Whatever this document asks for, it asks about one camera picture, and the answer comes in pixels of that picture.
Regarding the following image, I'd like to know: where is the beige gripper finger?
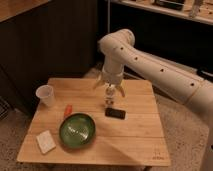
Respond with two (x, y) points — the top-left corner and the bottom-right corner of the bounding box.
(93, 79), (104, 89)
(116, 85), (125, 97)

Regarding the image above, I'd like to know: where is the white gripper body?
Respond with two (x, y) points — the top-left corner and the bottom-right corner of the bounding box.
(101, 69), (123, 85)

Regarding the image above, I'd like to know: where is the green ceramic bowl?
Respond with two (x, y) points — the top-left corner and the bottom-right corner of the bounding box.
(59, 113), (96, 149)

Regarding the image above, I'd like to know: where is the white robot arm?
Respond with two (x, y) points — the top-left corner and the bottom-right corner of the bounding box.
(94, 29), (213, 171)

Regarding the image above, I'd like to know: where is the black smartphone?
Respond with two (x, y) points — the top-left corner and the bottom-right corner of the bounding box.
(105, 108), (126, 119)

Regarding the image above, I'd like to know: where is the small orange object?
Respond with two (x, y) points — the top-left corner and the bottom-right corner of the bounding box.
(64, 105), (72, 118)

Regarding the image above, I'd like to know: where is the wooden folding table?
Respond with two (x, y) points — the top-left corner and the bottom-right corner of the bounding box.
(17, 78), (171, 166)

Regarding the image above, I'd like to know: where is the translucent plastic cup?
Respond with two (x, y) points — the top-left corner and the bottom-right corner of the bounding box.
(36, 85), (55, 107)

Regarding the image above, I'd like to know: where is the metal vertical pole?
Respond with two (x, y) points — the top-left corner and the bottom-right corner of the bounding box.
(107, 0), (111, 33)

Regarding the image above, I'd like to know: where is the white sponge block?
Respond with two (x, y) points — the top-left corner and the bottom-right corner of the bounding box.
(36, 130), (56, 154)

